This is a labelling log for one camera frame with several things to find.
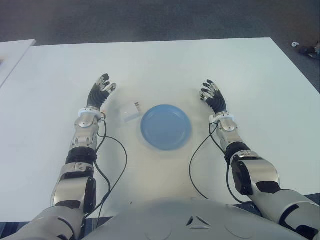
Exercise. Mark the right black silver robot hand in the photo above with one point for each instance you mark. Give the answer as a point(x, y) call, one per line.
point(218, 101)

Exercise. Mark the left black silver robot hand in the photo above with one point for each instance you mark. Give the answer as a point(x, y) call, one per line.
point(96, 96)

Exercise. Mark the white charger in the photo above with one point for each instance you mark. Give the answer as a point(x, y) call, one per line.
point(129, 113)

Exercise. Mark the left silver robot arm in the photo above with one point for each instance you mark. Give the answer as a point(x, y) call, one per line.
point(82, 135)

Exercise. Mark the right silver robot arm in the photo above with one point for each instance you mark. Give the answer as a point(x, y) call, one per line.
point(257, 172)

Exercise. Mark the blue round plate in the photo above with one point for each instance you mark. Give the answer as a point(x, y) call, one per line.
point(166, 127)

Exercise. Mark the white neighbouring table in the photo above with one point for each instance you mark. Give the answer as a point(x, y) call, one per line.
point(15, 55)

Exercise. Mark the small white floor object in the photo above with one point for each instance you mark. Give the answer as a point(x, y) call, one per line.
point(295, 44)

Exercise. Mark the dark shoes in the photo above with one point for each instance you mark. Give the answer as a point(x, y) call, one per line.
point(308, 51)

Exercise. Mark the grey robot torso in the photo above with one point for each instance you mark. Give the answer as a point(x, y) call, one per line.
point(175, 222)

